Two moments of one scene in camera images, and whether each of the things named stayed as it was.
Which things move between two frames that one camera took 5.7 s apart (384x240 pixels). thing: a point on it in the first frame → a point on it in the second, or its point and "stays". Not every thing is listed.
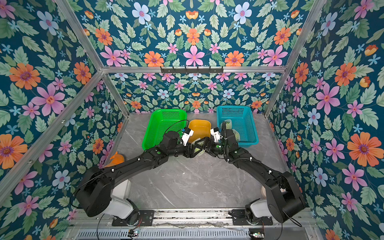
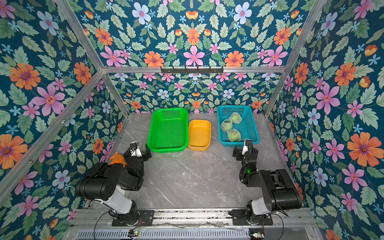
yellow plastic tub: [201, 128] stays
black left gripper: [191, 154] → [144, 157]
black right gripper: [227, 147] → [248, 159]
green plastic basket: [161, 121] stays
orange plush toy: [117, 158] stays
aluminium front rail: [299, 224] stays
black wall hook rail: [191, 70] stays
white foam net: [197, 149] → [236, 117]
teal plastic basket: [242, 120] stays
